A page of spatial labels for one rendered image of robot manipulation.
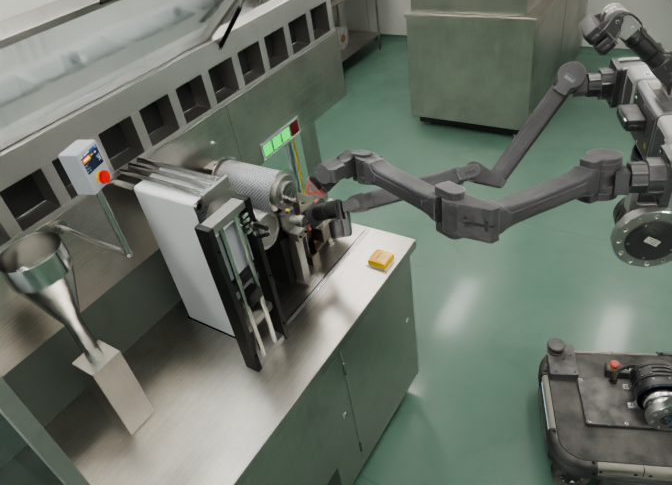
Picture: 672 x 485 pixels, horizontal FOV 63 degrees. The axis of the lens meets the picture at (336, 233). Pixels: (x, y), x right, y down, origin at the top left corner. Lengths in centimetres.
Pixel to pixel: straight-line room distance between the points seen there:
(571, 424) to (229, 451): 134
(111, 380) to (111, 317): 33
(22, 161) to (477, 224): 111
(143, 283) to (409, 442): 134
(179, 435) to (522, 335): 184
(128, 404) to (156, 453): 15
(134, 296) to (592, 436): 171
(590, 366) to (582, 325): 51
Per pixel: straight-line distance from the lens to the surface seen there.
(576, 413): 240
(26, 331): 172
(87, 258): 174
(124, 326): 191
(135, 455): 169
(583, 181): 132
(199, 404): 171
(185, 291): 184
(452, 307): 304
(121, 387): 162
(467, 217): 115
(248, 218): 145
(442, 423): 260
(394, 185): 132
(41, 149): 160
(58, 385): 185
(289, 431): 172
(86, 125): 166
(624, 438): 239
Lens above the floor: 220
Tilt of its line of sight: 37 degrees down
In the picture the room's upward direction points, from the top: 10 degrees counter-clockwise
